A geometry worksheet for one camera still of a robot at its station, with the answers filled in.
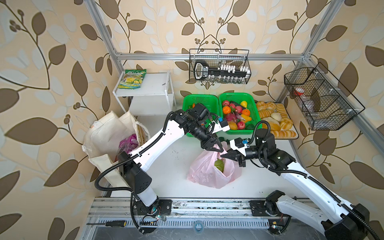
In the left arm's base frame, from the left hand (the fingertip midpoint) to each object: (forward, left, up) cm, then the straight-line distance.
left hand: (222, 147), depth 65 cm
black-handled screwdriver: (-27, +48, -27) cm, 61 cm away
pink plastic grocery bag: (-7, +9, -10) cm, 15 cm away
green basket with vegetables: (+52, +2, -24) cm, 58 cm away
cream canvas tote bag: (+8, +63, -13) cm, 65 cm away
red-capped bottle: (+33, -44, +5) cm, 55 cm away
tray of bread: (+33, -48, -26) cm, 63 cm away
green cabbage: (0, -1, -20) cm, 21 cm away
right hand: (-2, 0, -4) cm, 4 cm away
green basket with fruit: (+44, -19, -25) cm, 54 cm away
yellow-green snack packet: (+38, +50, +7) cm, 63 cm away
